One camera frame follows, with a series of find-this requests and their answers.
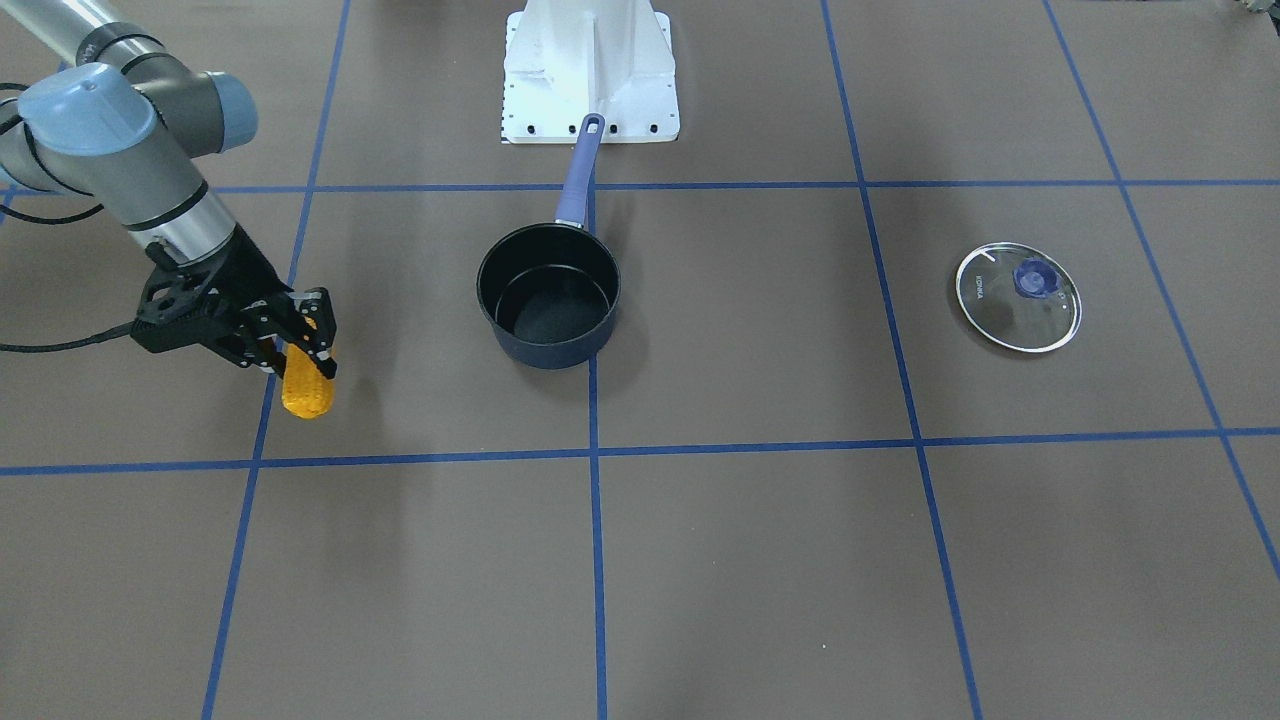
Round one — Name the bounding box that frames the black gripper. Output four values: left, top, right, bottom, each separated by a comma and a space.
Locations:
131, 225, 338, 380

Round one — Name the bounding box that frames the yellow plastic corn cob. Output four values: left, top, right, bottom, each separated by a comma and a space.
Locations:
280, 345, 335, 420

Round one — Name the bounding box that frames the glass pot lid blue knob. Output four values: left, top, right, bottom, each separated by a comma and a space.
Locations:
954, 242, 1083, 354

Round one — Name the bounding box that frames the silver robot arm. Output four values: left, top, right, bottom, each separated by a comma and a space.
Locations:
3, 1, 337, 380

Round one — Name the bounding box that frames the dark blue saucepan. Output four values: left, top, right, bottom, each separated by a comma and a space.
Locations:
475, 113, 621, 370

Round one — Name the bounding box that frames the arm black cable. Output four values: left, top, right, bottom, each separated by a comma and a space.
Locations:
0, 79, 141, 356

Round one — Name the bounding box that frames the white camera stand post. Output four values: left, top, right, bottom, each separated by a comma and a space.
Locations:
500, 1, 681, 145

